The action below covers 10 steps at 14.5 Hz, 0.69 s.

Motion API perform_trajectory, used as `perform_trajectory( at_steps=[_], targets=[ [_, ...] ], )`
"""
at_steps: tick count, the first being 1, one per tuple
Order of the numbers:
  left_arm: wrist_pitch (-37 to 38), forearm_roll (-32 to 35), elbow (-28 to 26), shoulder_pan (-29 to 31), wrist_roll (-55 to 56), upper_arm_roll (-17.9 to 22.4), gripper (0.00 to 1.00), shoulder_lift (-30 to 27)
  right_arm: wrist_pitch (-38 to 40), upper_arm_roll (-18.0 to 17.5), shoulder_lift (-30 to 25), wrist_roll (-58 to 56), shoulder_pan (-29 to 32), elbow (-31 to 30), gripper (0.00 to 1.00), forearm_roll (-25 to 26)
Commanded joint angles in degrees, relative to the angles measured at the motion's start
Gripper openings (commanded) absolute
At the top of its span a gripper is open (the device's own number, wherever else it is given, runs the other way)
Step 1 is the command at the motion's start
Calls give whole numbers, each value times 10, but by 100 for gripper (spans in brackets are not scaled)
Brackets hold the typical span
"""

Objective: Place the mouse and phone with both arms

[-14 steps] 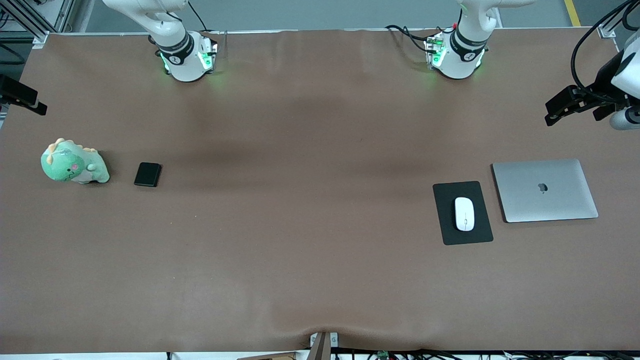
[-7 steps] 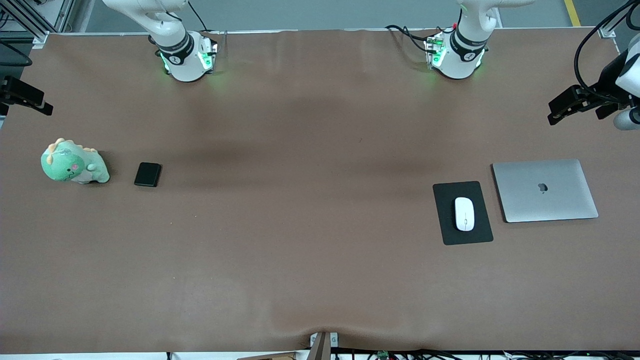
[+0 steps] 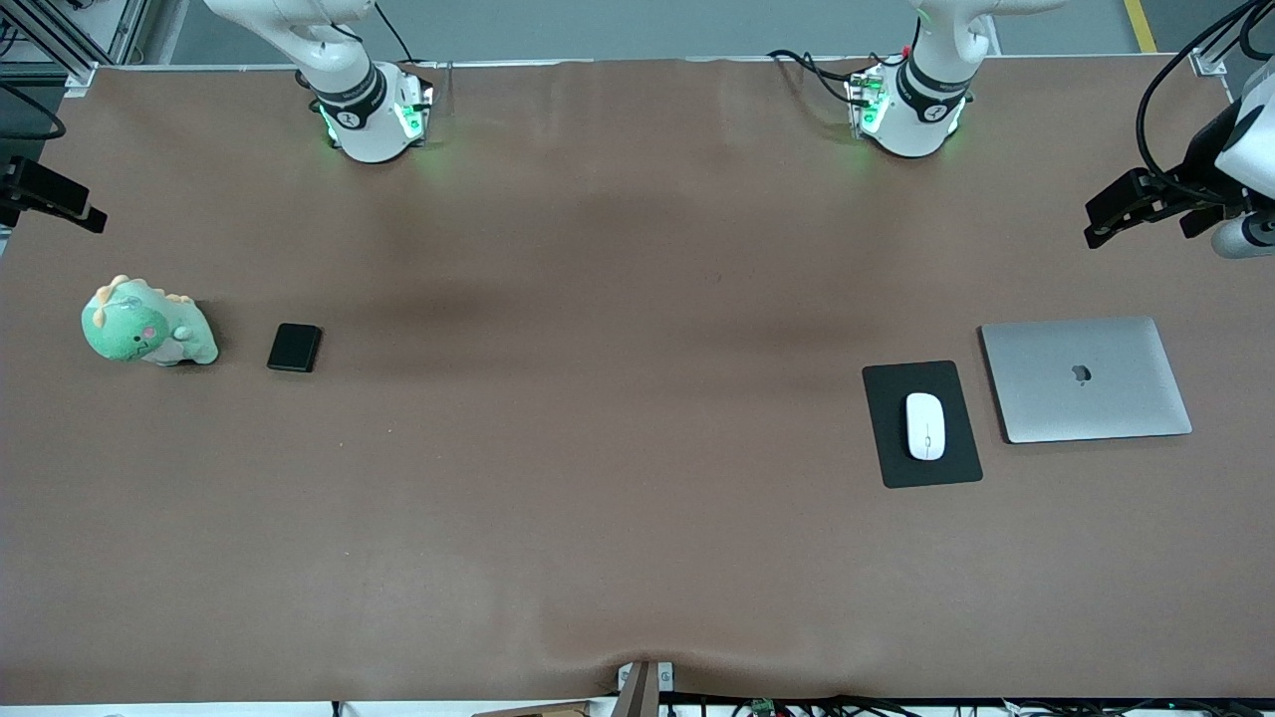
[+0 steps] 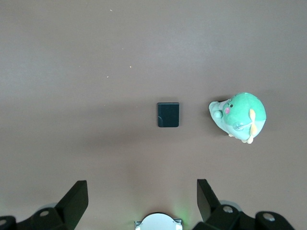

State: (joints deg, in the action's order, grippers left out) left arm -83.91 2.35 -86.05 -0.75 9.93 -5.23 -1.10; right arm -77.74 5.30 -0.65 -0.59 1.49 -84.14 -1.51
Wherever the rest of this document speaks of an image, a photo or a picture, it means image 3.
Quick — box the black phone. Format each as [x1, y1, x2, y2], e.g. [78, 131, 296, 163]
[266, 323, 324, 374]

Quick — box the white computer mouse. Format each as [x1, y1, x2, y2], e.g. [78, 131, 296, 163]
[903, 391, 947, 462]

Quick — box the black mouse pad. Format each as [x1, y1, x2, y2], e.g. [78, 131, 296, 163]
[862, 360, 984, 490]

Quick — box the green dinosaur plush toy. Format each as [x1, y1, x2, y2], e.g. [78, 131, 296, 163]
[81, 275, 220, 367]

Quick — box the silver closed laptop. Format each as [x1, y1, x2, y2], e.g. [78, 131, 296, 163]
[979, 317, 1193, 444]

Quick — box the brown table cover mat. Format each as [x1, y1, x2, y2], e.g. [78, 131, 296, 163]
[0, 55, 1275, 706]

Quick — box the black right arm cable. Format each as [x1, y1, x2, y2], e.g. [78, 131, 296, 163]
[0, 84, 68, 141]

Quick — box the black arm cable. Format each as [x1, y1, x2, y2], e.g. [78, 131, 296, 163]
[1136, 0, 1275, 206]
[0, 84, 68, 141]

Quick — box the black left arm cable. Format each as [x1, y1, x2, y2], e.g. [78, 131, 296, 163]
[1136, 0, 1275, 206]

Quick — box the black left base cable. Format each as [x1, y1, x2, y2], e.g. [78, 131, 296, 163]
[767, 48, 878, 106]

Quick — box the black base cable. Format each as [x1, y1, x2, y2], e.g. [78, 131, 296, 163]
[374, 0, 414, 66]
[767, 48, 878, 106]

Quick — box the black right base cable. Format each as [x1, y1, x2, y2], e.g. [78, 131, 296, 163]
[374, 0, 414, 66]

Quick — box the metal table edge bracket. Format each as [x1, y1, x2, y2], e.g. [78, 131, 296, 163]
[616, 660, 675, 717]

